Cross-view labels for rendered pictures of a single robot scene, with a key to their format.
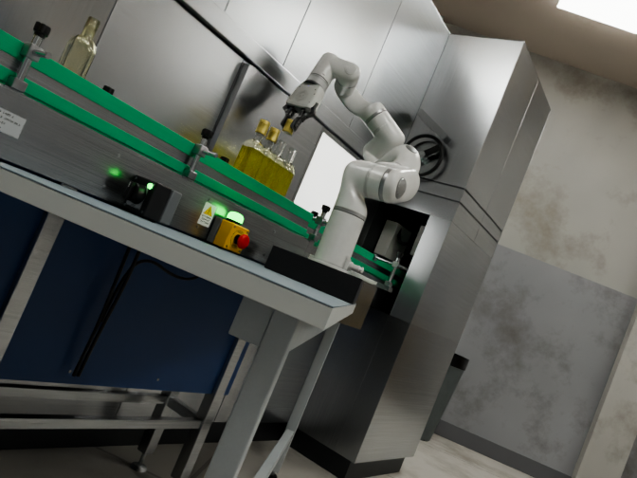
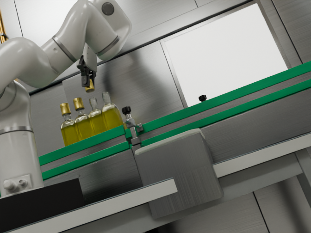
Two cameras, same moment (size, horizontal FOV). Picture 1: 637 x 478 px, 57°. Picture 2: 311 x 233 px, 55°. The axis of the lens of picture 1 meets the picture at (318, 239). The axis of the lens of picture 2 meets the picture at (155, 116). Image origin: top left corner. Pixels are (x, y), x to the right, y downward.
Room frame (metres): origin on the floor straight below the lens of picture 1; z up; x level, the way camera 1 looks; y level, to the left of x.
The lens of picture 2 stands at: (1.62, -0.85, 0.73)
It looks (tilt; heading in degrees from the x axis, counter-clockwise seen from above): 14 degrees up; 65
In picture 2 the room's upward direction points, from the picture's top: 19 degrees counter-clockwise
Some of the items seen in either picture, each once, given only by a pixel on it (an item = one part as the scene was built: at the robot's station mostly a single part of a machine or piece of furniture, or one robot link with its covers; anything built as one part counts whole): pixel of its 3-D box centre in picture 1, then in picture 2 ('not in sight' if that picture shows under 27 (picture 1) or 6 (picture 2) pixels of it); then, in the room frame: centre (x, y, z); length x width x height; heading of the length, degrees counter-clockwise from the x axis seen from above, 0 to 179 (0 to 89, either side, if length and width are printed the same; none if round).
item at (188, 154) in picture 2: (329, 279); (179, 161); (2.00, -0.09, 0.79); 0.27 x 0.17 x 0.08; 56
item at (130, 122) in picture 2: (314, 221); (133, 126); (1.95, 0.04, 0.95); 0.17 x 0.03 x 0.12; 56
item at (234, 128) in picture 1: (300, 164); (168, 78); (2.21, 0.17, 1.15); 0.90 x 0.03 x 0.34; 146
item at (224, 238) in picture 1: (227, 236); not in sight; (1.55, 0.22, 0.79); 0.07 x 0.07 x 0.07; 56
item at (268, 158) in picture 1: (254, 179); (89, 141); (1.84, 0.26, 0.99); 0.06 x 0.06 x 0.21; 57
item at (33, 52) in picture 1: (35, 59); not in sight; (1.04, 0.59, 0.94); 0.07 x 0.04 x 0.13; 56
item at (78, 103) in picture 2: (273, 135); (78, 104); (1.84, 0.26, 1.14); 0.04 x 0.04 x 0.04
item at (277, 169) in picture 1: (263, 185); (102, 136); (1.89, 0.23, 0.99); 0.06 x 0.06 x 0.21; 55
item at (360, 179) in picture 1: (361, 190); (6, 107); (1.60, -0.06, 1.05); 0.13 x 0.10 x 0.16; 61
